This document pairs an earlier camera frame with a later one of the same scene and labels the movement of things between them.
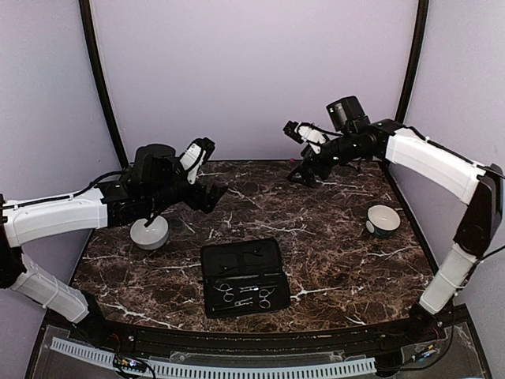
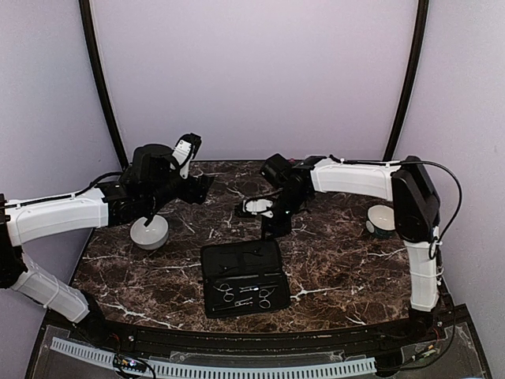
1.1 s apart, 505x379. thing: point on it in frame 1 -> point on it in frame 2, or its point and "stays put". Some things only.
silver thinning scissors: (263, 293) stays put
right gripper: (304, 168) -> (280, 229)
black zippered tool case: (243, 278) stays put
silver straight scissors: (227, 297) stays put
